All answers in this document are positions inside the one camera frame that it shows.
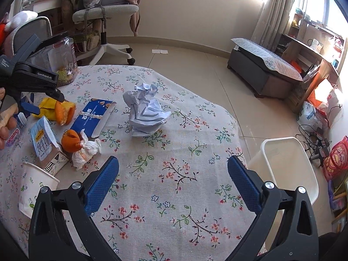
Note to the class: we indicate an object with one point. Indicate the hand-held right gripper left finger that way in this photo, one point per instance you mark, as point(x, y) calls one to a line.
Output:
point(102, 186)

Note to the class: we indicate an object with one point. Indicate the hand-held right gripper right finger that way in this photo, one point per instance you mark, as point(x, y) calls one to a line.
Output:
point(244, 186)

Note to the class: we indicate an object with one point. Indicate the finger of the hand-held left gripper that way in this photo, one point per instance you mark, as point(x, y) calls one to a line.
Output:
point(30, 108)
point(55, 95)

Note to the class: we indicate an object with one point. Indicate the yellow wrapper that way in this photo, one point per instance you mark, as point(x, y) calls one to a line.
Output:
point(46, 108)

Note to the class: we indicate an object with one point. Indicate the curled orange peel strip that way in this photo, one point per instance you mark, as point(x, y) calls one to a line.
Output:
point(66, 112)

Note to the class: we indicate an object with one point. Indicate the clear plastic bottle white cap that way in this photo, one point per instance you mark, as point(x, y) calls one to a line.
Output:
point(15, 138)

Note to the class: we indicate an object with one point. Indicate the white plastic bin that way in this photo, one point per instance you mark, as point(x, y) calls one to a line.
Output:
point(285, 174)

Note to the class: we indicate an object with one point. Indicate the white paper ball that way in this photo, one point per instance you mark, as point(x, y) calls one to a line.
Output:
point(146, 111)

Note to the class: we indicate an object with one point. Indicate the person's left hand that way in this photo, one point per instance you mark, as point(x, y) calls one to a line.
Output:
point(6, 132)

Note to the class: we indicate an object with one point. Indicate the blue and white milk carton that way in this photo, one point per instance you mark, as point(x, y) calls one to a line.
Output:
point(45, 144)

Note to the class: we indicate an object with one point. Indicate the crumpled white tissue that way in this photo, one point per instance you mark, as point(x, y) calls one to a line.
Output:
point(85, 151)

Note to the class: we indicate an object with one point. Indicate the blue flattened snack box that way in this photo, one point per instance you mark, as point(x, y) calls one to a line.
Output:
point(92, 117)

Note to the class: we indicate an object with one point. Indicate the grey striped quilted cushion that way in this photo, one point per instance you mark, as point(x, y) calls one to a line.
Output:
point(30, 32)

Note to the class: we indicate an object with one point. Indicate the round orange peel piece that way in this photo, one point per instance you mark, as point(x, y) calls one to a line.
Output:
point(71, 140)

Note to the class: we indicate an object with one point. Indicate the white paper cup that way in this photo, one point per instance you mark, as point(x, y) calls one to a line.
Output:
point(35, 190)

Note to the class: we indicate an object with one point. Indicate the brown coat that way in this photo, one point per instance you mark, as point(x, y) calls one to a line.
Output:
point(69, 8)

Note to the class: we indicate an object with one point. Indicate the floral tablecloth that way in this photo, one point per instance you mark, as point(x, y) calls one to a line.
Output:
point(176, 141)

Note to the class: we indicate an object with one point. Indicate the white plastic bag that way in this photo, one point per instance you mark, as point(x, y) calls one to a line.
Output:
point(310, 115)

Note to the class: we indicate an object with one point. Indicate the red snack bag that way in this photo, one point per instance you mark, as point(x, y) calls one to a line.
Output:
point(337, 157)

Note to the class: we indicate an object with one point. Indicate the grey office chair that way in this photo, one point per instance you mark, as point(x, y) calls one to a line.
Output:
point(106, 12)

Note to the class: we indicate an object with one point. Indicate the white paper sheet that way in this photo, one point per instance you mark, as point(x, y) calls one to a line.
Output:
point(159, 51)

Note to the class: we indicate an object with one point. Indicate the dark grey storage bench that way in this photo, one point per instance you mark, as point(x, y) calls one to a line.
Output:
point(252, 73)

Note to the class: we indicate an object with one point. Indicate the orange bag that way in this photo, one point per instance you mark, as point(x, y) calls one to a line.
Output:
point(323, 95)

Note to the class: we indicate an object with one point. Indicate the quilted bench cover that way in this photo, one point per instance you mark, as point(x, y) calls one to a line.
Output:
point(266, 54)

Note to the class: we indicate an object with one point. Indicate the wooden desk with shelves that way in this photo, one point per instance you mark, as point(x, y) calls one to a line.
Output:
point(306, 50)

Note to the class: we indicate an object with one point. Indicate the beige curtain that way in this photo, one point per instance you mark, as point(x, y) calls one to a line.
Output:
point(277, 13)

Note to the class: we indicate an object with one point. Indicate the window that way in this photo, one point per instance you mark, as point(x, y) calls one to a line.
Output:
point(334, 8)

